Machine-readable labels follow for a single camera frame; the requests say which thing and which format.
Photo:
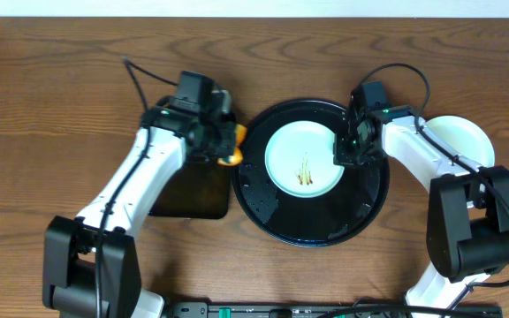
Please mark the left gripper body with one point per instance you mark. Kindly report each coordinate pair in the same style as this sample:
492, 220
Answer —
226, 144

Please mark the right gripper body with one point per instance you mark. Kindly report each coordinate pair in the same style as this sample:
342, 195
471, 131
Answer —
345, 151

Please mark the green and yellow sponge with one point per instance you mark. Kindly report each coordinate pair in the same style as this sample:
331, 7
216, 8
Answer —
237, 157

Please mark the light blue plate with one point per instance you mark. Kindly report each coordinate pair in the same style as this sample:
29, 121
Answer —
299, 159
465, 137

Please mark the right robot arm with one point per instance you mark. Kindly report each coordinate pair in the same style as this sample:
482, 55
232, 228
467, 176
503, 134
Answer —
468, 213

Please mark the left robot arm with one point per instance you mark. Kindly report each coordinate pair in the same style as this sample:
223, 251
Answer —
90, 262

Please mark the black rectangular tray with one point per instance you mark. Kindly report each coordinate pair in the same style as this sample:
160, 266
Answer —
200, 189

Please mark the black round tray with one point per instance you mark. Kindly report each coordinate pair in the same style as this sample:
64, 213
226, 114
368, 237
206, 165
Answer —
325, 220

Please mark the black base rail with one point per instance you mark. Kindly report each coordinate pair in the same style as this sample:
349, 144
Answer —
367, 308

